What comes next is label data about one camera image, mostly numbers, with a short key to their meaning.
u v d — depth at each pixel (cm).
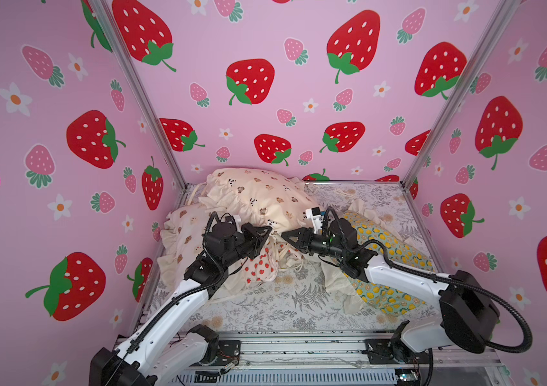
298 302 85
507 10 69
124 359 39
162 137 101
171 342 46
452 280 46
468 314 43
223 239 55
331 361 73
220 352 73
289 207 83
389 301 79
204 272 55
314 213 73
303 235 70
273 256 84
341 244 59
